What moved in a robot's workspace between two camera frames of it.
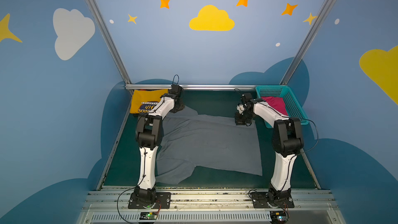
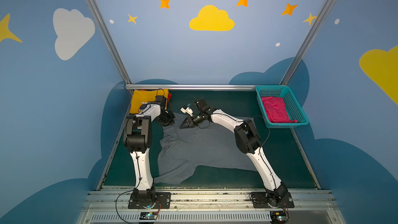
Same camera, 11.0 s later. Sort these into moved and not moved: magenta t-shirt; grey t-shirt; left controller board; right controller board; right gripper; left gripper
Moved: left gripper; right gripper
Not moved: right controller board; grey t-shirt; magenta t-shirt; left controller board
